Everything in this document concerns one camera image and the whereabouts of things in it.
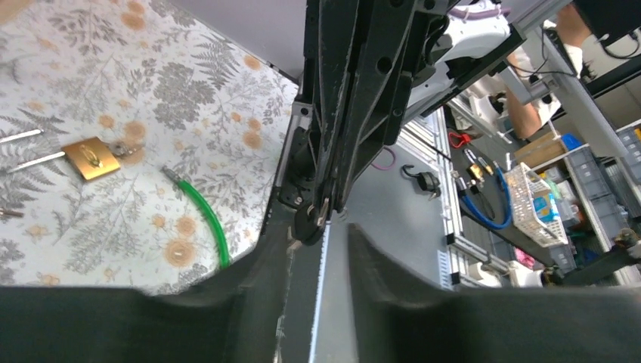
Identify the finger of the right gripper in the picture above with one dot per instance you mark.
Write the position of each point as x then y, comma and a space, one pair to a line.
335, 33
375, 56

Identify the grey storage crate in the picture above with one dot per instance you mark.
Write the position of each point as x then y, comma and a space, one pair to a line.
593, 187

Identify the small silver key pair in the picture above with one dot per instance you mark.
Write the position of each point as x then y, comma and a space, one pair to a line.
10, 213

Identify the white wire basket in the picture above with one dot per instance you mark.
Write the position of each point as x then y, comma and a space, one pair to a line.
534, 208

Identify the cardboard box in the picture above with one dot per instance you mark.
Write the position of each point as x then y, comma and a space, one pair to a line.
541, 150

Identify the black padlock on metal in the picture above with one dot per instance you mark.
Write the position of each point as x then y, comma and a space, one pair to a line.
426, 181

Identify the green cable lock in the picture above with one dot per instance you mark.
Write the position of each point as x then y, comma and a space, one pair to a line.
211, 218

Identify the small brass padlock on shelf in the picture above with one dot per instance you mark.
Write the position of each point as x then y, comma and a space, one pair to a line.
479, 169

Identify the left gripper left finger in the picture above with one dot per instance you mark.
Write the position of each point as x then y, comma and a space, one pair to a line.
231, 316

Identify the floral table mat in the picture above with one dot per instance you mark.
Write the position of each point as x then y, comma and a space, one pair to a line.
109, 93

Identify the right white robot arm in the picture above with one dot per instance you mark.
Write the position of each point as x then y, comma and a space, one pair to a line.
468, 41

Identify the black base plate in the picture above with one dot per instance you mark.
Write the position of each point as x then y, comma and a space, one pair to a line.
289, 203

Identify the red carabiner hook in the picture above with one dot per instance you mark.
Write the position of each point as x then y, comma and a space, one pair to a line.
458, 139

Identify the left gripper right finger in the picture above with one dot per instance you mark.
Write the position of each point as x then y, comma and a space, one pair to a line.
399, 317

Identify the black headed keys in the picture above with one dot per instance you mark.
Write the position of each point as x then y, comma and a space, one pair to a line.
308, 223

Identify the blue cable lock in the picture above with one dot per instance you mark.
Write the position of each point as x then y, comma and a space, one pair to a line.
476, 202

